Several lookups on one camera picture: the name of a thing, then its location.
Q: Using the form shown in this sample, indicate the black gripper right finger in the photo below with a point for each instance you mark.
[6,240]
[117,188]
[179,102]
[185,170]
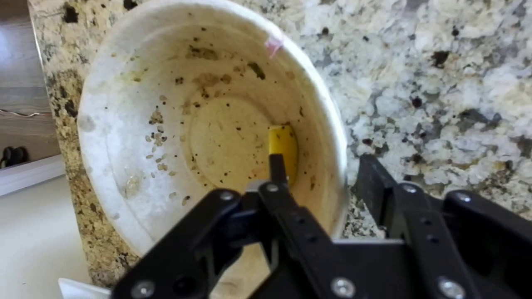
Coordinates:
[465,245]

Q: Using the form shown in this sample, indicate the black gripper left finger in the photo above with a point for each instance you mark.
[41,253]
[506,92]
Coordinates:
[194,255]

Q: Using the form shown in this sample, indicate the white ceramic top bowl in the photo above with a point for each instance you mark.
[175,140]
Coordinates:
[180,100]

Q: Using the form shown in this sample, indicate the yellow lemon slice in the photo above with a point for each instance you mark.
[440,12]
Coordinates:
[283,140]

